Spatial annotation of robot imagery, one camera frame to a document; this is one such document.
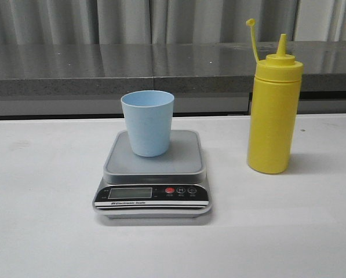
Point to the light blue plastic cup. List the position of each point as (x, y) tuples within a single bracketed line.
[(148, 116)]

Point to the yellow squeeze bottle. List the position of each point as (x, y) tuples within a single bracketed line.
[(275, 97)]

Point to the silver electronic kitchen scale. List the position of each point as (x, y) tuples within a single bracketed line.
[(172, 185)]

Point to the grey stone counter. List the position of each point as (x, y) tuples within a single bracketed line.
[(87, 81)]

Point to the grey curtain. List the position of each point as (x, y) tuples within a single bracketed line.
[(161, 22)]

